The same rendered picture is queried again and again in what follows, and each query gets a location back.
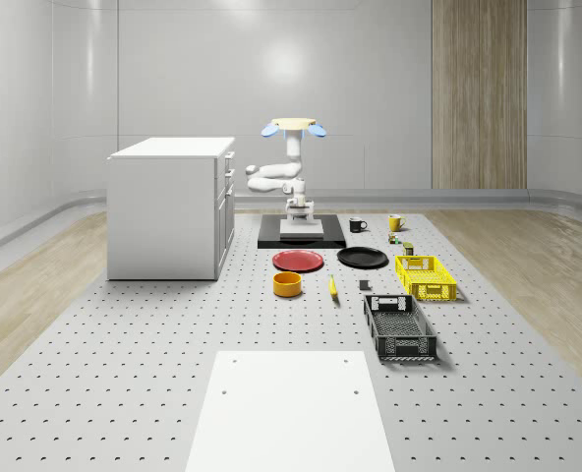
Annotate yellow bowl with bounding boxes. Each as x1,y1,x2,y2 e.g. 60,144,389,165
272,271,303,299

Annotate white cabinet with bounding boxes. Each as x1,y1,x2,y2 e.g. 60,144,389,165
106,136,237,282

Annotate black plate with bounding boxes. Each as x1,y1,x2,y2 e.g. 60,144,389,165
336,246,390,270

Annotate black stove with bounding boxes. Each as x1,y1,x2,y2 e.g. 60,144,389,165
257,213,347,250

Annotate yellow basket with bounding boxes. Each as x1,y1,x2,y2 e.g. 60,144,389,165
394,255,459,302

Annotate red plate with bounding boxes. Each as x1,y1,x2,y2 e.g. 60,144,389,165
271,249,325,273

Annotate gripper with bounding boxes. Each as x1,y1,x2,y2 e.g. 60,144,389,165
284,197,317,220

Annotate white board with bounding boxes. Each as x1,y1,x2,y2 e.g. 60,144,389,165
184,350,397,472

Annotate dark grey basket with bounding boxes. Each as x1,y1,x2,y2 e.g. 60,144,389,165
362,293,439,363

